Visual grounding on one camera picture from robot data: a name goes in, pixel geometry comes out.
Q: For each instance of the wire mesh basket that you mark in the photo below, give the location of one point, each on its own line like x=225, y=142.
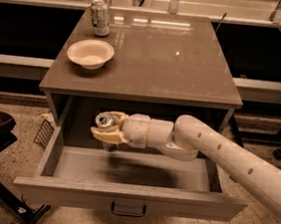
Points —
x=44, y=134

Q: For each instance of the open grey top drawer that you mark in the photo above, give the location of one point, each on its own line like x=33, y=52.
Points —
x=76, y=171

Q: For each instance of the grey drawer cabinet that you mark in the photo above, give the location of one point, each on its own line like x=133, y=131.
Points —
x=159, y=58

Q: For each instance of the white paper bowl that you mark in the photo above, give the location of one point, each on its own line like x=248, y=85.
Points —
x=90, y=54

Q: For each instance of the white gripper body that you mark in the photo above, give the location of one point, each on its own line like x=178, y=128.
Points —
x=136, y=131

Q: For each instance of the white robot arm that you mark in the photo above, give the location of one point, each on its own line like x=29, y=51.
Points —
x=185, y=139

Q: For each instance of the black drawer handle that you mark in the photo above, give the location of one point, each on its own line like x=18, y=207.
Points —
x=128, y=211

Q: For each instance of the short soda can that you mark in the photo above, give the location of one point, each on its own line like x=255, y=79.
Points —
x=100, y=18

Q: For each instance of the slim redbull can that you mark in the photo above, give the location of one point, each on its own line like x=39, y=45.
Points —
x=102, y=121

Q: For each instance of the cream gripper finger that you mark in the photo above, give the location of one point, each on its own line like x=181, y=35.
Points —
x=111, y=137
x=117, y=119

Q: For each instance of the thin black antenna rod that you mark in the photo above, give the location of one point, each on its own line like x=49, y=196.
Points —
x=220, y=22

